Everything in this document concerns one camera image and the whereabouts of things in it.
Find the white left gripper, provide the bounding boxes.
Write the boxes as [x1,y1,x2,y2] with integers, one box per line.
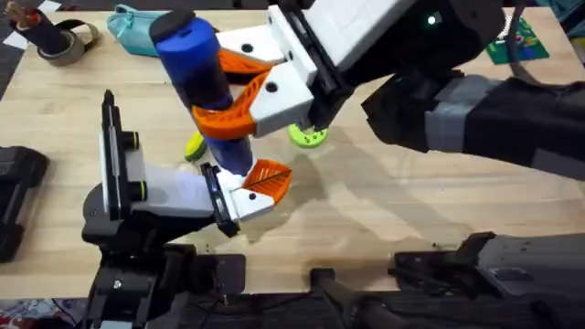
[81,153,293,246]

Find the blue electric screwdriver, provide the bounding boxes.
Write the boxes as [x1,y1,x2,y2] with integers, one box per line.
[148,8,255,177]

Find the yellow green toy vegetable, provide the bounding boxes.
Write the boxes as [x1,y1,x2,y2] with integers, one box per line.
[184,131,207,164]

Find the green disc with holes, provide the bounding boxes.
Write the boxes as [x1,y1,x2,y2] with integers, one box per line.
[287,122,329,150]

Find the teal zip bag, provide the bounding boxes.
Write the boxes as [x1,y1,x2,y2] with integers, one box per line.
[106,4,168,58]

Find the black upright wrist plate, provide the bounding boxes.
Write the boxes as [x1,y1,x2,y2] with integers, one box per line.
[99,89,148,221]

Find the grey tape roll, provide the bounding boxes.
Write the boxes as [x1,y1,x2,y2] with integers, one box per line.
[36,18,101,68]

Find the black device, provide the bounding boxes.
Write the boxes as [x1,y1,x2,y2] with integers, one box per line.
[0,145,49,264]

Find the green board with blocks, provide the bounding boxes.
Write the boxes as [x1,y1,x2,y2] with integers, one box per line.
[484,16,551,66]

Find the black rail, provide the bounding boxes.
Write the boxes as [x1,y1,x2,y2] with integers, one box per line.
[0,292,585,329]

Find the thick black cable stub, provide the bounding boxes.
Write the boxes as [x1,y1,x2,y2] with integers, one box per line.
[3,0,72,56]

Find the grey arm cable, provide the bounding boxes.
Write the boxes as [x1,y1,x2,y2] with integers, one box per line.
[504,3,549,88]

